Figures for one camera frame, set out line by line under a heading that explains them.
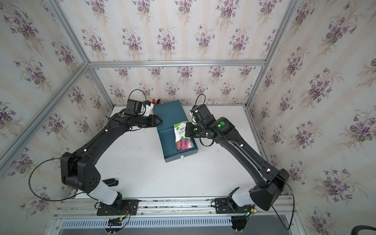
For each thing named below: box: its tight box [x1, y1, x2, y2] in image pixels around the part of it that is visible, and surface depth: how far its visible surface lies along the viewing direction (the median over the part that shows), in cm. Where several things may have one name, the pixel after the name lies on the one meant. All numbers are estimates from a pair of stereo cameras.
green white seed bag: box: [173, 120, 194, 152], surface depth 74 cm
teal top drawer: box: [156, 124, 199, 163], surface depth 76 cm
